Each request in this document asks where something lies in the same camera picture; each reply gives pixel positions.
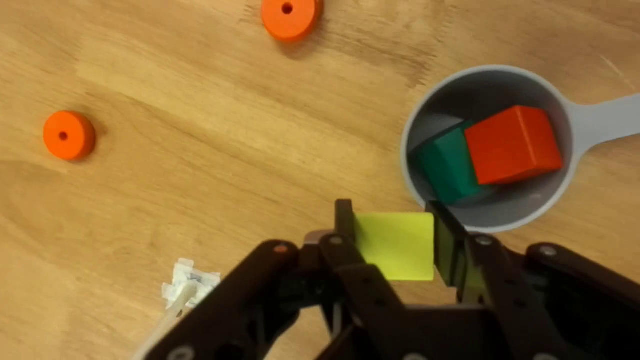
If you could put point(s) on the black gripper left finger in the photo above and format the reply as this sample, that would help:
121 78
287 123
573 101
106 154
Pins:
300 307

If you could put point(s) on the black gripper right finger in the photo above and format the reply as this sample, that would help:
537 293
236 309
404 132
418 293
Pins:
552 300

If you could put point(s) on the yellow wooden block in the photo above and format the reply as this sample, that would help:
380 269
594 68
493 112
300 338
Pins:
396 242

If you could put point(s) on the red wooden block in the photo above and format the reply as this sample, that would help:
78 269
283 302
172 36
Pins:
513 147

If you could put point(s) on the green wooden block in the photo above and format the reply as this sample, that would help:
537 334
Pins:
447 168

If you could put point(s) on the grey measuring cup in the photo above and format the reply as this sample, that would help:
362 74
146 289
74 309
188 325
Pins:
480 82

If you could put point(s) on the white peg stand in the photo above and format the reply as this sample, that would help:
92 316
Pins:
191 289

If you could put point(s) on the orange disc with hole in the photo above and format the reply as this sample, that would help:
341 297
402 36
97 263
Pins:
72 140
293 22

